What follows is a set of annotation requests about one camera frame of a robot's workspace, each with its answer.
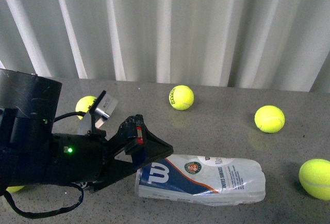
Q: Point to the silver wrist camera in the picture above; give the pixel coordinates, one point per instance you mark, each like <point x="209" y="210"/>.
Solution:
<point x="98" y="114"/>

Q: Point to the yellow tennis ball far right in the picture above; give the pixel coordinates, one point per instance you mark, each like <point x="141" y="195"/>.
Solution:
<point x="314" y="178"/>

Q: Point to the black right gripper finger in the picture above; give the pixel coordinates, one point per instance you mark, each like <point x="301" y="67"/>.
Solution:
<point x="109" y="173"/>

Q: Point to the Wilson 3 tennis ball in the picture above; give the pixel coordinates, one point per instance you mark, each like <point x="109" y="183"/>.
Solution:
<point x="13" y="189"/>

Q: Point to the plain yellow tennis ball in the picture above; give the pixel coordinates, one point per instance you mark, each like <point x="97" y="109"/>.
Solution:
<point x="269" y="119"/>

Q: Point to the Roland Garros tennis ball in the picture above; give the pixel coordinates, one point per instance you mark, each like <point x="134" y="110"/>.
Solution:
<point x="181" y="97"/>

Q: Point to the Wilson tennis ball can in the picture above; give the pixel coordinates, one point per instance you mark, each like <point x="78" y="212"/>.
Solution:
<point x="213" y="181"/>

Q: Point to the white pleated curtain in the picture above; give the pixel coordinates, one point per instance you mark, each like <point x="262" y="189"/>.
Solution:
<point x="261" y="44"/>

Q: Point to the Head Team tennis ball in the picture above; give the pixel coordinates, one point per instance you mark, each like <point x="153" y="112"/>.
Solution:
<point x="85" y="103"/>

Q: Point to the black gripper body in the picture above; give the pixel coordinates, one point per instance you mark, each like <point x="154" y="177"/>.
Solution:
<point x="71" y="158"/>

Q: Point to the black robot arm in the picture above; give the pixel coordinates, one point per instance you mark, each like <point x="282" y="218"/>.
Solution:
<point x="32" y="154"/>

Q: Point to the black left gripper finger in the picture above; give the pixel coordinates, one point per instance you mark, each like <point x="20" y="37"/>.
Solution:
<point x="134" y="138"/>

